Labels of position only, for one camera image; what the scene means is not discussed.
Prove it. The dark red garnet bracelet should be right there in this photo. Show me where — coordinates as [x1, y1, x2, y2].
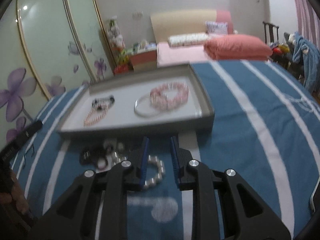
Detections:
[79, 144, 111, 167]

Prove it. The white pearl bracelet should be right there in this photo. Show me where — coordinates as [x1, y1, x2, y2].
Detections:
[109, 151, 166, 190]

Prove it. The pink bead crystal bracelet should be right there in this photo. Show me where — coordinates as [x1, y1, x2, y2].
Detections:
[150, 81, 190, 111]

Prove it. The white smartphone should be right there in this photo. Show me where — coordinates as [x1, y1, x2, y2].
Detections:
[309, 177, 320, 214]

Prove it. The blue striped bedspread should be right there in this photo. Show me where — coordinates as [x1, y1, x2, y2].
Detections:
[15, 61, 319, 239]

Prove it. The floral sliding wardrobe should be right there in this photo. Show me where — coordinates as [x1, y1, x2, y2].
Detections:
[1, 0, 113, 146]

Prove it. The silver bangle in tray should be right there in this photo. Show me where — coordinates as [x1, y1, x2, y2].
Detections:
[134, 94, 162, 118]

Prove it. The grey cardboard tray box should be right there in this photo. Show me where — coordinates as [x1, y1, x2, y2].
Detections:
[56, 64, 215, 138]

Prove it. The stack of plush toys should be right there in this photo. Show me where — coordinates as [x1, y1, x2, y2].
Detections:
[107, 16, 125, 63]

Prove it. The salmon folded duvet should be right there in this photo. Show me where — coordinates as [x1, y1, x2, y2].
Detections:
[203, 34, 273, 61]

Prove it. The pink nightstand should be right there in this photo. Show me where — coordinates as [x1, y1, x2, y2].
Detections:
[130, 50, 157, 72]

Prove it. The blue plush robe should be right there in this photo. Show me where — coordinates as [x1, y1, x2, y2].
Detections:
[292, 32, 319, 94]

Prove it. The pink bed sheet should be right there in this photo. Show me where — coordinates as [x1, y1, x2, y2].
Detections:
[157, 42, 211, 68]

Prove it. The white patterned pillow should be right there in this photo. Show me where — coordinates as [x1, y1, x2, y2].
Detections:
[168, 33, 210, 47]

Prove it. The dark wooden chair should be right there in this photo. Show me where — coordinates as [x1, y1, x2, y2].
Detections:
[263, 21, 279, 43]

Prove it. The purple floral pillow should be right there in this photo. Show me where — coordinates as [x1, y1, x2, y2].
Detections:
[205, 21, 228, 35]

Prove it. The pink curtain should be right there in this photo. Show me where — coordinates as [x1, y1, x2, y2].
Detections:
[295, 0, 320, 49]

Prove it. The cream pink headboard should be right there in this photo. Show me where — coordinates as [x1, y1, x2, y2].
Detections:
[150, 9, 234, 43]

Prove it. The black bead bracelet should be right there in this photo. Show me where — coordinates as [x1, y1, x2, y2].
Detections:
[91, 94, 116, 111]

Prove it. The small pink pearl bracelet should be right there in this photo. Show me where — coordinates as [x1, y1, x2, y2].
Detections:
[83, 102, 111, 127]

